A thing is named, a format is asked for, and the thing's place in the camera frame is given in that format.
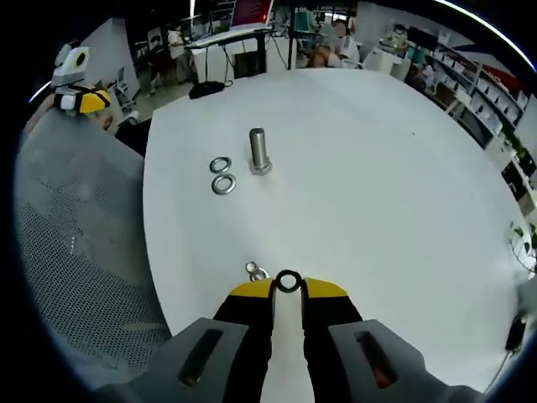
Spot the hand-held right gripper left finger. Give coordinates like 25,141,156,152
96,280,278,403

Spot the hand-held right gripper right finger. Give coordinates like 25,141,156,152
300,276,483,403

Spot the small threaded stud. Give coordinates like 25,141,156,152
244,260,276,283

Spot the small steel washer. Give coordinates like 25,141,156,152
275,270,302,294

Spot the large steel washer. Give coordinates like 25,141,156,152
211,174,237,196
208,156,234,174

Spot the large threaded stud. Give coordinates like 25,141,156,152
248,127,274,176

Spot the grey mesh office chair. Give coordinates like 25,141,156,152
14,111,173,379

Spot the black pouch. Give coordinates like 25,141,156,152
188,81,227,100

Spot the white standing desk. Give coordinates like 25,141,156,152
184,24,274,83

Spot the black power adapter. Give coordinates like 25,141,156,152
505,317,525,352

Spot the red screen monitor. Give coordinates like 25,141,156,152
230,0,274,29

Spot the shelf with white bins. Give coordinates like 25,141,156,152
431,35,529,139

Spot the grey adapter cable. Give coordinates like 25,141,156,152
486,348,515,394

